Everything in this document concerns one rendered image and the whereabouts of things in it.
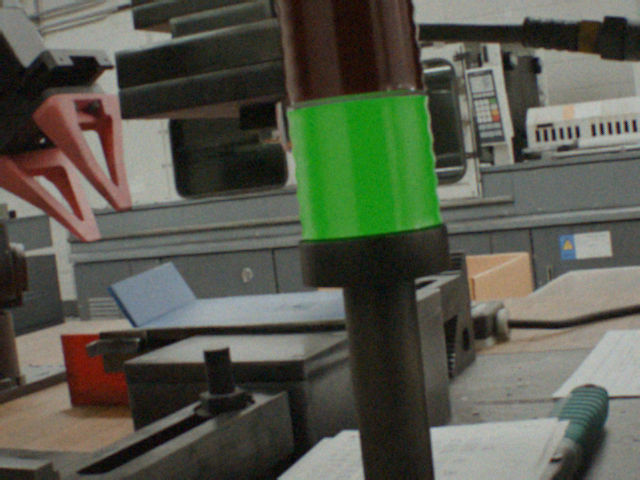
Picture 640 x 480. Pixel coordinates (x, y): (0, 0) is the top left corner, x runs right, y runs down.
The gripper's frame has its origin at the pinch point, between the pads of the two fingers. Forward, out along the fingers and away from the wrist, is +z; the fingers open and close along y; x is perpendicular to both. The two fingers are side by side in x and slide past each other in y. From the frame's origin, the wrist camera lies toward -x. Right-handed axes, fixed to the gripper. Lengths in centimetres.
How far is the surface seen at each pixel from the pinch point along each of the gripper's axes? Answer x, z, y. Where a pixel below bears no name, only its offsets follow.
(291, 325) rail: -3.2, 12.9, 8.5
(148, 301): -0.2, 6.1, -0.5
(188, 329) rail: -3.4, 9.6, 3.0
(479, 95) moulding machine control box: 438, -68, -80
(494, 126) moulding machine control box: 438, -51, -83
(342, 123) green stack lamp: -26.9, 12.3, 26.2
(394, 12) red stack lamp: -25.7, 10.7, 28.7
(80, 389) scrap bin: 12.7, 4.8, -20.3
